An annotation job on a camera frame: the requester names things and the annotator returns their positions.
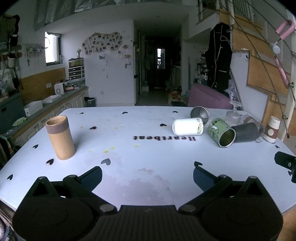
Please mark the white cartoon print cup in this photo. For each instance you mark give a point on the white cartoon print cup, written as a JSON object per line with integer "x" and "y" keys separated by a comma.
{"x": 186, "y": 127}

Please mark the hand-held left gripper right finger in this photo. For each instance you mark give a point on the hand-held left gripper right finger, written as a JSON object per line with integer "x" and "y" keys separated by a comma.
{"x": 204, "y": 179}

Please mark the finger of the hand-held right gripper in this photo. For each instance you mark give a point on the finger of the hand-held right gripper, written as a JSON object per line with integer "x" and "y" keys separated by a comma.
{"x": 286, "y": 162}

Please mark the dark glass tank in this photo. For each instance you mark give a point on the dark glass tank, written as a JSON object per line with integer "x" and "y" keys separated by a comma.
{"x": 76, "y": 62}

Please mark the white cardboard box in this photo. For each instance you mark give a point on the white cardboard box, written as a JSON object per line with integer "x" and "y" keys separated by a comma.
{"x": 33, "y": 108}

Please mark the photo collage wall board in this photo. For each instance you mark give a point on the photo collage wall board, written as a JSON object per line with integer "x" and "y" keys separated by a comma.
{"x": 101, "y": 44}

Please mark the window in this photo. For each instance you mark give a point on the window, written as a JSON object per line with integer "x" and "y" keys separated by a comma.
{"x": 52, "y": 49}

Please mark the teal storage box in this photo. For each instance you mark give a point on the teal storage box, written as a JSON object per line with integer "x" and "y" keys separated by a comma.
{"x": 11, "y": 112}

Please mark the clear glass goblet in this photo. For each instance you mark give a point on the clear glass goblet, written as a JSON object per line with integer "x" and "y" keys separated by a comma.
{"x": 232, "y": 114}

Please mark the black cup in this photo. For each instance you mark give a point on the black cup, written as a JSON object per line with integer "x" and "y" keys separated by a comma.
{"x": 246, "y": 134}

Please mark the bamboo cup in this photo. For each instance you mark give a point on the bamboo cup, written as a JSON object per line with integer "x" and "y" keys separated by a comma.
{"x": 60, "y": 139}

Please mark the purple upholstered chair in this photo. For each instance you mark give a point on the purple upholstered chair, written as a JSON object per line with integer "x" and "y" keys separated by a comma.
{"x": 208, "y": 97}

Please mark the flat white box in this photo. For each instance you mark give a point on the flat white box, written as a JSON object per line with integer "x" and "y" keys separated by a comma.
{"x": 52, "y": 99}

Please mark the black hanging jacket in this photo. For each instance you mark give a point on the black hanging jacket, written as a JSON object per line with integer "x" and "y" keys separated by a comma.
{"x": 218, "y": 60}

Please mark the green patterned pouch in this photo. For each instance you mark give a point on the green patterned pouch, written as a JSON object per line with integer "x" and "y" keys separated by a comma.
{"x": 20, "y": 121}

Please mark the white cabinet counter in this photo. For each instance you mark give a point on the white cabinet counter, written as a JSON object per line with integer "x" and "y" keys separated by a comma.
{"x": 46, "y": 111}

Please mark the white box round emblem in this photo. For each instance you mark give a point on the white box round emblem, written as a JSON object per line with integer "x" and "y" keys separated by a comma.
{"x": 59, "y": 89}

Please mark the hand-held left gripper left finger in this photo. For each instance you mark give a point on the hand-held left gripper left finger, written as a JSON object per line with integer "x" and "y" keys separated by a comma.
{"x": 92, "y": 179}

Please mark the clear glass cup brown band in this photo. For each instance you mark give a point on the clear glass cup brown band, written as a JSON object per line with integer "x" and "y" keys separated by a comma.
{"x": 260, "y": 131}

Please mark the grey drawer organizer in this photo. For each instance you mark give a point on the grey drawer organizer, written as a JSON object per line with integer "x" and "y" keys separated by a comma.
{"x": 76, "y": 73}

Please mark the stainless steel cup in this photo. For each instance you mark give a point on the stainless steel cup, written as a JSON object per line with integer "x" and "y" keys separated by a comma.
{"x": 201, "y": 113}

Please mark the white and brown cup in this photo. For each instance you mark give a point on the white and brown cup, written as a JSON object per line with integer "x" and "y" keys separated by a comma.
{"x": 272, "y": 129}

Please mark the green printed cup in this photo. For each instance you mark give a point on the green printed cup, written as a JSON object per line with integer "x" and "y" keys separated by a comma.
{"x": 216, "y": 131}

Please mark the black waste bin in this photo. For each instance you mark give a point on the black waste bin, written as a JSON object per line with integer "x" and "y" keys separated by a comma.
{"x": 90, "y": 102}

